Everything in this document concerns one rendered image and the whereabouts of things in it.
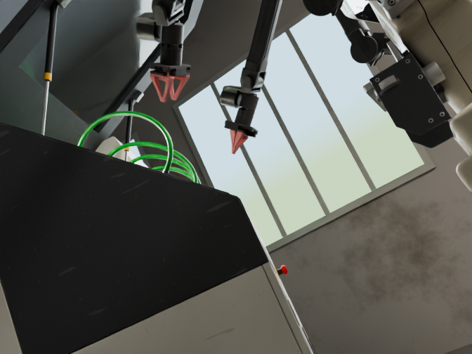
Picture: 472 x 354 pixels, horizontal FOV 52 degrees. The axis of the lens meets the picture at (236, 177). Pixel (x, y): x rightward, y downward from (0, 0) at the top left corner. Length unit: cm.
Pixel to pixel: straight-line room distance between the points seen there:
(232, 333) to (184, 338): 10
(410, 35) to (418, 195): 229
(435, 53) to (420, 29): 6
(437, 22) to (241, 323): 77
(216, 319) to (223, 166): 276
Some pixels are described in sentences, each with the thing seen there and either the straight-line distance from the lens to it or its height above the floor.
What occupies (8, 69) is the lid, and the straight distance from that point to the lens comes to 146.
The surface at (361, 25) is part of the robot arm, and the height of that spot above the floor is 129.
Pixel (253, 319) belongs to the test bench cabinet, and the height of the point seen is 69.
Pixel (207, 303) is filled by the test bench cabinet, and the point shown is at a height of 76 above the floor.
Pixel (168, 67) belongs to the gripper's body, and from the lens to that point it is 129.
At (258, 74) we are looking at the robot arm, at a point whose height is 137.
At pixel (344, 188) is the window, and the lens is 344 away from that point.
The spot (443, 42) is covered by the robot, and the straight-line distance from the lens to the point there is 116.
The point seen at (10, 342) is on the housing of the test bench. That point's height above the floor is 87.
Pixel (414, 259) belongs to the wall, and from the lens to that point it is 339.
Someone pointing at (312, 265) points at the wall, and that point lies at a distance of 354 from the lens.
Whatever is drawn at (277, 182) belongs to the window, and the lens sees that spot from 359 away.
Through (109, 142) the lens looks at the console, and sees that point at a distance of 200.
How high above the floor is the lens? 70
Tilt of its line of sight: 15 degrees up
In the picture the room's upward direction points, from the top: 25 degrees counter-clockwise
